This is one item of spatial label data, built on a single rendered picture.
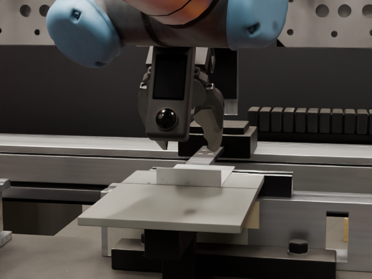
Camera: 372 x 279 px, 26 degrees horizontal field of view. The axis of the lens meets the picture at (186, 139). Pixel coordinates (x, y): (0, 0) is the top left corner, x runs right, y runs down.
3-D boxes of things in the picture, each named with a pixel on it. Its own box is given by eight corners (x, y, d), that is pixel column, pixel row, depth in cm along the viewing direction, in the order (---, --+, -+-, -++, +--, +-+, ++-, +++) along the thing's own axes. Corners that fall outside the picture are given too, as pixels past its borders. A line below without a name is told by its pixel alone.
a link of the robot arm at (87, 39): (117, 8, 67) (179, -68, 73) (23, 8, 73) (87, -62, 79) (153, 78, 72) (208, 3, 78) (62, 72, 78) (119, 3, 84)
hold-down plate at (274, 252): (110, 269, 109) (110, 248, 109) (121, 257, 115) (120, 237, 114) (335, 283, 104) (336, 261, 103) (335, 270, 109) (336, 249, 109)
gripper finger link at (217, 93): (234, 119, 99) (210, 69, 93) (233, 128, 98) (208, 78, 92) (199, 124, 101) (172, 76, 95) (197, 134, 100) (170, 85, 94)
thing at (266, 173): (149, 191, 114) (149, 170, 113) (154, 186, 117) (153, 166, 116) (291, 197, 110) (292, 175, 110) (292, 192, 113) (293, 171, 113)
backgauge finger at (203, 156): (156, 175, 118) (156, 141, 117) (189, 145, 143) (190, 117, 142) (238, 177, 116) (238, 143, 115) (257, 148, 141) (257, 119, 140)
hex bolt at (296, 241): (287, 255, 106) (287, 243, 106) (288, 249, 109) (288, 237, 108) (308, 256, 105) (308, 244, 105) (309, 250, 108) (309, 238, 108)
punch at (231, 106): (165, 114, 112) (164, 45, 111) (168, 112, 114) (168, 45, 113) (236, 115, 110) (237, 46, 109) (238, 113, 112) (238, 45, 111)
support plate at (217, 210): (77, 225, 88) (77, 216, 88) (137, 176, 114) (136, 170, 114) (240, 234, 85) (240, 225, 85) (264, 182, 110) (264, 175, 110)
